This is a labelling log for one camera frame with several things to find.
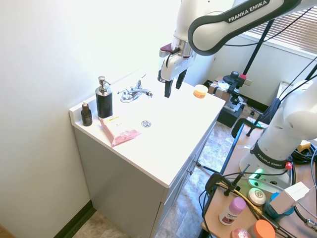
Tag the orange jar white lid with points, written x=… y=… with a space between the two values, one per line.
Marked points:
x=200 y=92

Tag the black equipment case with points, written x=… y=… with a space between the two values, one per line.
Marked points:
x=229 y=115

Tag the chrome faucet body with spout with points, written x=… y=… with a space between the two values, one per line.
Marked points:
x=138 y=93

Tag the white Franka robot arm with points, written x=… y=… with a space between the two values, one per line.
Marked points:
x=209 y=34

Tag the blue plastic container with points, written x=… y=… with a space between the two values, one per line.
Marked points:
x=273 y=213

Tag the red emergency stop button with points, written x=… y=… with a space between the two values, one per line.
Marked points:
x=288 y=165

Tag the wall outlet plate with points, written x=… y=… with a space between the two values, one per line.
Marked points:
x=248 y=82

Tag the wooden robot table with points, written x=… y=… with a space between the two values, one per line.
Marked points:
x=223 y=205

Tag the dark blue hanging cloth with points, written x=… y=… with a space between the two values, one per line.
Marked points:
x=272 y=111

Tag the dark red wrist camera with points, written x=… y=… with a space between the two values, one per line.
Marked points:
x=165 y=49

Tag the black c-clamp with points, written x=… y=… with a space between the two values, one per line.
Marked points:
x=215 y=178
x=244 y=122

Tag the white cardboard box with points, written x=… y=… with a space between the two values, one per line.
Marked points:
x=288 y=197

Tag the black camera stand red clamp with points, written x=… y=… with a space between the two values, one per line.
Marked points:
x=257 y=48

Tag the small brown dropper bottle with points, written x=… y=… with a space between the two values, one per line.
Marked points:
x=86 y=116

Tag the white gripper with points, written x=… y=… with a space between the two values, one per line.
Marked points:
x=173 y=67

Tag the black soap dispenser chrome pump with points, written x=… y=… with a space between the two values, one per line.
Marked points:
x=104 y=101

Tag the pink round soap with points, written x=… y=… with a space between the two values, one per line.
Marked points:
x=240 y=233

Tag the window blinds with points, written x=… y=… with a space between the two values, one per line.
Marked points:
x=294 y=27

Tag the brown cardboard box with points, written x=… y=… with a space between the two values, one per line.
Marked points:
x=218 y=91

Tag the chrome sink drain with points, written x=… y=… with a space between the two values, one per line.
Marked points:
x=146 y=123

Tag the white sink vanity cabinet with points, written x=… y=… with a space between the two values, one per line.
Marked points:
x=138 y=178

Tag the pink wipes pack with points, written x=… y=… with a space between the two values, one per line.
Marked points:
x=119 y=130

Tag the orange lid container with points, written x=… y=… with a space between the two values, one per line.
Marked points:
x=263 y=229

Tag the pink cap deodorant stick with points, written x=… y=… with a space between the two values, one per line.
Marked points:
x=234 y=210

